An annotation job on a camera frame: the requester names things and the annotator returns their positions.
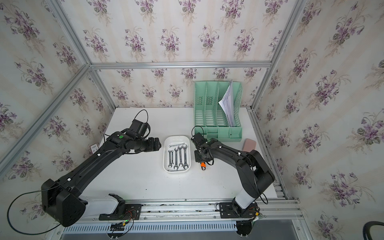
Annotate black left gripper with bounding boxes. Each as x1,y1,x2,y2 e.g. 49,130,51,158
133,136,163,154

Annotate white plastic storage tray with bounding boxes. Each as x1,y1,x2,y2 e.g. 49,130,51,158
163,136,192,174

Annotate large silver combination wrench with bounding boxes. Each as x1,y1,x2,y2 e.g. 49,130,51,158
182,144,189,170

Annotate small silver wrench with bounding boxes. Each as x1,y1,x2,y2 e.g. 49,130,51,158
174,148,179,171

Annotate silver end wrench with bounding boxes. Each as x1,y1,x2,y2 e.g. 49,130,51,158
178,146,184,168

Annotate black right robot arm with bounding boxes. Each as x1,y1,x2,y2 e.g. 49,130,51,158
191,134,276,212

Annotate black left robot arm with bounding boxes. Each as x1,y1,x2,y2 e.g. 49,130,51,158
41,132,162,227

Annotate red white card box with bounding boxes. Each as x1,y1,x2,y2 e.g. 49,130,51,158
90,143,99,154

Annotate green desk file organizer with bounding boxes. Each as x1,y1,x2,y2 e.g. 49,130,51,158
193,81,243,142

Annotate pink sponge pad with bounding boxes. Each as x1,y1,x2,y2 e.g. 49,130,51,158
243,139,257,152

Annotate white papers in organizer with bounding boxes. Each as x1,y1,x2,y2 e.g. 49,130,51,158
219,81,235,127

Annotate black chair edge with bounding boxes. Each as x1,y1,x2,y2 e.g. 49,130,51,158
363,221,384,240

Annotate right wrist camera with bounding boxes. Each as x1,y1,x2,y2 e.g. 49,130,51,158
191,133,207,149

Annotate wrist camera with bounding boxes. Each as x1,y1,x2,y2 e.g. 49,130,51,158
191,133,207,149
129,119,151,138

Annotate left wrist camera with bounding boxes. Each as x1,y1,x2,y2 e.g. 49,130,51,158
129,119,151,138

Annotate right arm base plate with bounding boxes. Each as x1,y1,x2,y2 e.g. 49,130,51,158
216,202,260,219

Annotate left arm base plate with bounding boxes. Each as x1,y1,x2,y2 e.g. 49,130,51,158
98,204,143,221

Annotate aluminium rail frame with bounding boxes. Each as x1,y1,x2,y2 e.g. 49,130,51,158
60,200,304,235

